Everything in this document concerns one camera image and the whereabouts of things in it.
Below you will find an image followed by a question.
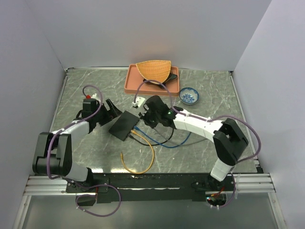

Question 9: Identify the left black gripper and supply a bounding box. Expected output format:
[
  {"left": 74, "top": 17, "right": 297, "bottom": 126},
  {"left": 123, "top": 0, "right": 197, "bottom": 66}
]
[{"left": 93, "top": 99, "right": 122, "bottom": 126}]

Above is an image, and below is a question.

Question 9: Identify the black network switch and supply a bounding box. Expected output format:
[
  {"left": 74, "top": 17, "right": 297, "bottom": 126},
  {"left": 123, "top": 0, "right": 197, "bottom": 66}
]
[{"left": 109, "top": 111, "right": 140, "bottom": 141}]

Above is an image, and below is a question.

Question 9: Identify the blue ethernet cable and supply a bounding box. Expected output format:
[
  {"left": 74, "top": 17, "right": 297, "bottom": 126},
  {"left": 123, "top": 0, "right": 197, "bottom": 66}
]
[{"left": 134, "top": 126, "right": 192, "bottom": 148}]

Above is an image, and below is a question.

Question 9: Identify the black ethernet cable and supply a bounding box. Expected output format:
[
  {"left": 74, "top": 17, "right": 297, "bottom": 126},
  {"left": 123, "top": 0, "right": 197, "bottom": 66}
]
[{"left": 128, "top": 126, "right": 174, "bottom": 146}]

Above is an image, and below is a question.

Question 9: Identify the yellow ethernet cable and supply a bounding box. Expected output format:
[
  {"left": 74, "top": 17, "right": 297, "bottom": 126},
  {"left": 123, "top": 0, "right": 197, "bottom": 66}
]
[{"left": 120, "top": 130, "right": 156, "bottom": 175}]

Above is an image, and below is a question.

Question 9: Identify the grey ethernet cable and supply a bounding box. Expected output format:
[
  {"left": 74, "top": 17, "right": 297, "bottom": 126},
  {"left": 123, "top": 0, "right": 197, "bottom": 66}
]
[{"left": 152, "top": 127, "right": 208, "bottom": 146}]

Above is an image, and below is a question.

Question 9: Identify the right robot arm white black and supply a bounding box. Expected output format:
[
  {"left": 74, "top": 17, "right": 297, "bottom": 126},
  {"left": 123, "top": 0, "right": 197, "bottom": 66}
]
[{"left": 132, "top": 95, "right": 249, "bottom": 190}]

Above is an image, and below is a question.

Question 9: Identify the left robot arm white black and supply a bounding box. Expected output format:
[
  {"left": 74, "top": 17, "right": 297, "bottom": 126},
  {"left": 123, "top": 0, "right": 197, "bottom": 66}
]
[{"left": 32, "top": 98, "right": 122, "bottom": 192}]

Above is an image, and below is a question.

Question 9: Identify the blue white ceramic bowl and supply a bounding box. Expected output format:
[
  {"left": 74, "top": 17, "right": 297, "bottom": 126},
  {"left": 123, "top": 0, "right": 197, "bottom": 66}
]
[{"left": 179, "top": 87, "right": 200, "bottom": 105}]

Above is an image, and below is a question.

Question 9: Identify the salmon pink tray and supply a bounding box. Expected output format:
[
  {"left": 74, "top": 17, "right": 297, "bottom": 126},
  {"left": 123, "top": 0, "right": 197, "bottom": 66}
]
[{"left": 124, "top": 64, "right": 180, "bottom": 96}]

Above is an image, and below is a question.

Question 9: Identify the black dish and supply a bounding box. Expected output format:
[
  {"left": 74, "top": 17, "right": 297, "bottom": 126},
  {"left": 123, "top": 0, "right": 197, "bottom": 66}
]
[{"left": 143, "top": 73, "right": 178, "bottom": 89}]

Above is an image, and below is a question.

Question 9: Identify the orange woven basket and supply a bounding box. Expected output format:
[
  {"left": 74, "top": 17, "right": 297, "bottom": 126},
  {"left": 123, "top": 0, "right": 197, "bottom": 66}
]
[{"left": 135, "top": 60, "right": 172, "bottom": 83}]

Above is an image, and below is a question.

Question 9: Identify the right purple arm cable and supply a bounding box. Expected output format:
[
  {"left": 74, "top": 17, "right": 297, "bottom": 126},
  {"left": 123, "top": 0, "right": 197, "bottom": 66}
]
[{"left": 134, "top": 80, "right": 262, "bottom": 210}]

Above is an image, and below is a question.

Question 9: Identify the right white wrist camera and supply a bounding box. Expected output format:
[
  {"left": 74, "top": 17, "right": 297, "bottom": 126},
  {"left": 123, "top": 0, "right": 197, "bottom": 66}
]
[{"left": 132, "top": 96, "right": 146, "bottom": 109}]

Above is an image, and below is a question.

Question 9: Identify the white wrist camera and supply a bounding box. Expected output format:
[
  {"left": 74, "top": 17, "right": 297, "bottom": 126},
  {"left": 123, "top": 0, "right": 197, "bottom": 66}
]
[
  {"left": 132, "top": 96, "right": 146, "bottom": 109},
  {"left": 86, "top": 93, "right": 101, "bottom": 102}
]

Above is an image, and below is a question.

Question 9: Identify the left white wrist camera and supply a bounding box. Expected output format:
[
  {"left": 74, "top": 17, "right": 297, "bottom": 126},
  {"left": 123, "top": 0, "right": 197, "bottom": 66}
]
[{"left": 86, "top": 93, "right": 101, "bottom": 102}]

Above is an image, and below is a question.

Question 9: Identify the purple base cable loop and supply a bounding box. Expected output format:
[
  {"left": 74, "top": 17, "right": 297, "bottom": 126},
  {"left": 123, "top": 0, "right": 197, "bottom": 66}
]
[{"left": 75, "top": 185, "right": 122, "bottom": 218}]

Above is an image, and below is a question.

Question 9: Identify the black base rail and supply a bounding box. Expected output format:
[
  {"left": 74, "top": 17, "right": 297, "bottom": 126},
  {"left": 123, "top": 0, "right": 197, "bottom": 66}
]
[{"left": 66, "top": 173, "right": 234, "bottom": 203}]

